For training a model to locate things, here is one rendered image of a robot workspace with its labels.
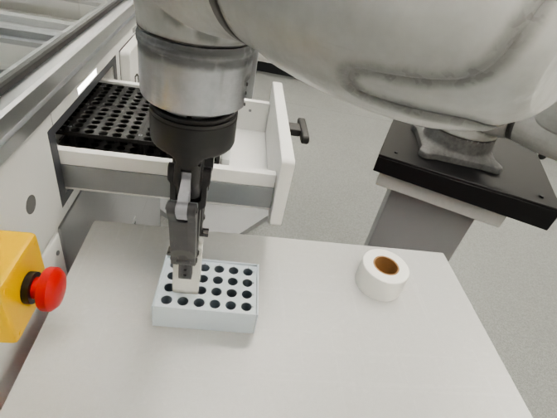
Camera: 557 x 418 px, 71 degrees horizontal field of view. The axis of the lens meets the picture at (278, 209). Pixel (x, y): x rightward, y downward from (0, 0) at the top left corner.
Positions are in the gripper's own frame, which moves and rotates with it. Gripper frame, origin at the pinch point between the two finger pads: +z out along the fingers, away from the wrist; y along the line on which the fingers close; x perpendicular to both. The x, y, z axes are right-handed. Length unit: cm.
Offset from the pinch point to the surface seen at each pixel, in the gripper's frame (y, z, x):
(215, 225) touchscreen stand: 101, 80, 1
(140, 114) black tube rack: 24.3, -6.0, 11.1
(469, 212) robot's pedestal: 34, 11, -56
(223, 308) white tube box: -2.6, 4.2, -4.7
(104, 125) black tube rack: 18.7, -6.4, 14.7
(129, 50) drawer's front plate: 43.3, -9.2, 17.5
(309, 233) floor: 107, 84, -43
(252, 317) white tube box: -3.3, 4.3, -8.2
